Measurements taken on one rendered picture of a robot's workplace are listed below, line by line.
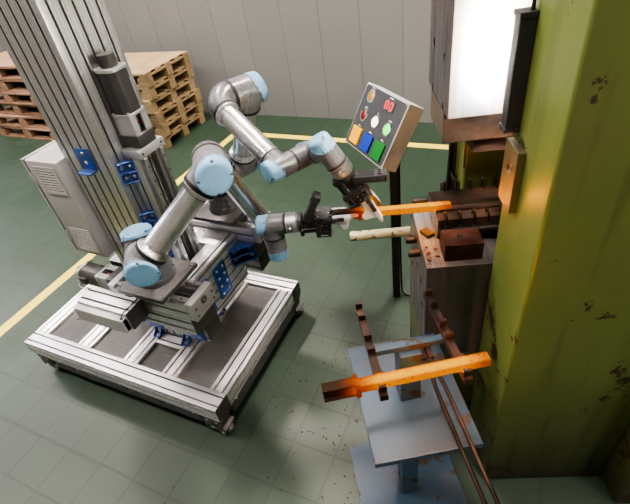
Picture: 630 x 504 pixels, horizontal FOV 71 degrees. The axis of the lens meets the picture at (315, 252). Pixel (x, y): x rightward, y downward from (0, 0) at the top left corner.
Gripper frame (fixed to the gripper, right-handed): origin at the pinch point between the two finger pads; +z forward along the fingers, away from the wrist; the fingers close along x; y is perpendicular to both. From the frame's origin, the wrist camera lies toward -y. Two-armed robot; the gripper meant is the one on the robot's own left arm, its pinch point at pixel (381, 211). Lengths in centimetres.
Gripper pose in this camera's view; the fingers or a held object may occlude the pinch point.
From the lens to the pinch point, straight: 157.0
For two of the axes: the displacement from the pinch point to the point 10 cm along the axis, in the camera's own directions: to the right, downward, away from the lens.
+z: 6.0, 6.3, 5.0
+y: -8.0, 4.5, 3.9
